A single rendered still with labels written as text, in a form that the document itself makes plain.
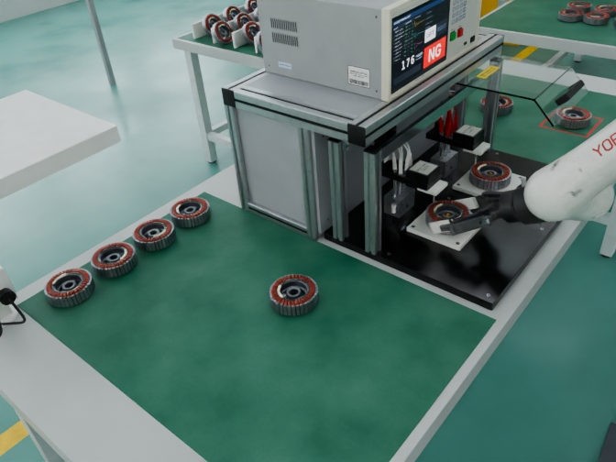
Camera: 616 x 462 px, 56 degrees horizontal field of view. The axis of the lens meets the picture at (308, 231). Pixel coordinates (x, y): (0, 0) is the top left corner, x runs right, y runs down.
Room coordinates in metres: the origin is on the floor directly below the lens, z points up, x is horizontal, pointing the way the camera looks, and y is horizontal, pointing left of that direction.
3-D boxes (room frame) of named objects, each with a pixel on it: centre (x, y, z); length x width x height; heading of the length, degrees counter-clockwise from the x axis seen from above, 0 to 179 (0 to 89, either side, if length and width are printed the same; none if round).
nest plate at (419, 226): (1.19, -0.36, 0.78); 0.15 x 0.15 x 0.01; 47
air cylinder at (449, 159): (1.47, -0.42, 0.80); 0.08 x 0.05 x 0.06; 137
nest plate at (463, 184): (1.37, -0.52, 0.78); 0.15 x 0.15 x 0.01; 47
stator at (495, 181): (1.37, -0.52, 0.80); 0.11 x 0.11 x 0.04
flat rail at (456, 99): (1.35, -0.37, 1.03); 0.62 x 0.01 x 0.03; 137
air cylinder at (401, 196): (1.29, -0.25, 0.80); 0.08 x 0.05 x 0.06; 137
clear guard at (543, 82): (1.44, -0.57, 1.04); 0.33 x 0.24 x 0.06; 47
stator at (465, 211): (1.19, -0.36, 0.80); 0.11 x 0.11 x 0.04
